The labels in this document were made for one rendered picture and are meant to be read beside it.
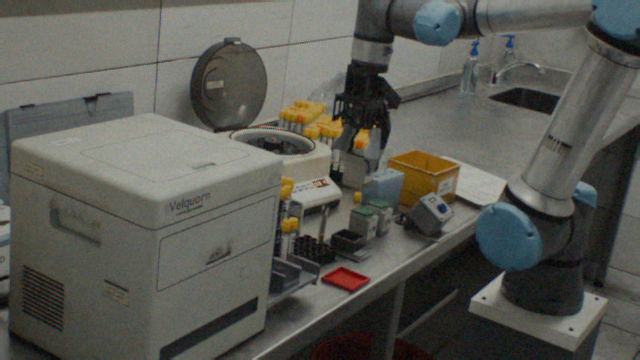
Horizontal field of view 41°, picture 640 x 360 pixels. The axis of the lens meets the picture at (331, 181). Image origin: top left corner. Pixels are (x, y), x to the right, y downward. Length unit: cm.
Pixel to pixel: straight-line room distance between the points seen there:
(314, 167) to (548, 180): 70
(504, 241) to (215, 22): 100
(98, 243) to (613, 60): 77
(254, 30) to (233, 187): 109
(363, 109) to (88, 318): 63
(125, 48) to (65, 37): 17
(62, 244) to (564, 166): 75
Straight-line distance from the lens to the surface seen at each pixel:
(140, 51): 193
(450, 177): 204
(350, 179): 165
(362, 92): 157
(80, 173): 115
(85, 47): 182
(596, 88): 132
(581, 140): 134
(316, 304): 150
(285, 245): 155
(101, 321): 120
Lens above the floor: 156
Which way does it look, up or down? 19 degrees down
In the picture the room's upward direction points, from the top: 8 degrees clockwise
